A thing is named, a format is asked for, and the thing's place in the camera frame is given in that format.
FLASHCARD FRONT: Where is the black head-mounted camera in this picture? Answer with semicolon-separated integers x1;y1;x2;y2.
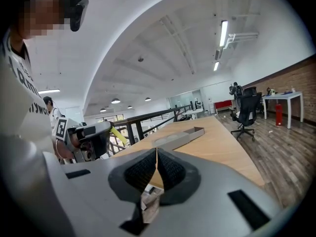
64;0;90;32

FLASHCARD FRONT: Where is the person's white printed t-shirt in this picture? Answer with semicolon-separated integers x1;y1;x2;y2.
1;30;55;148

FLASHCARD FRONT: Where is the grey cardboard box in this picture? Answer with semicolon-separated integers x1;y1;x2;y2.
153;126;205;151

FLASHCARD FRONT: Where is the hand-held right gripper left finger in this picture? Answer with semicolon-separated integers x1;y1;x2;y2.
108;148;158;236

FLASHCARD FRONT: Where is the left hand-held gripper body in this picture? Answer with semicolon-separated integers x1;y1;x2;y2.
55;117;100;163

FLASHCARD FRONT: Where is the long ceiling tube light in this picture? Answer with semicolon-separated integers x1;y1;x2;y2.
219;20;228;48

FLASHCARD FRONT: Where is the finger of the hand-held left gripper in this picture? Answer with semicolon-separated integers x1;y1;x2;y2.
93;129;112;158
85;120;115;134

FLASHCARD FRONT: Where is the person's head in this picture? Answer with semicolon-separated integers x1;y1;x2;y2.
9;0;75;49

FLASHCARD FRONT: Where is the black office chair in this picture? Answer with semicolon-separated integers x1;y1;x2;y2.
230;86;263;142

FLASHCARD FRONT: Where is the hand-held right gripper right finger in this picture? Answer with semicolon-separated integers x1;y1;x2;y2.
157;148;201;206

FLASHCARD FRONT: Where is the black metal railing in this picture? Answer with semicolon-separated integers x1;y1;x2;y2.
107;104;194;158

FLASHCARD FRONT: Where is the white ceiling cable tray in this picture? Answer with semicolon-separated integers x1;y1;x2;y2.
224;32;260;50

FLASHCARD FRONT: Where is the white table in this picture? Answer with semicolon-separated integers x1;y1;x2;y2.
261;91;304;129

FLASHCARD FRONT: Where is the red sofa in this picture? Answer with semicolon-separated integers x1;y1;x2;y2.
213;99;233;114

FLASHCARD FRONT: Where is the red fire extinguisher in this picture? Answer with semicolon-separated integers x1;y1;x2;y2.
275;102;284;127

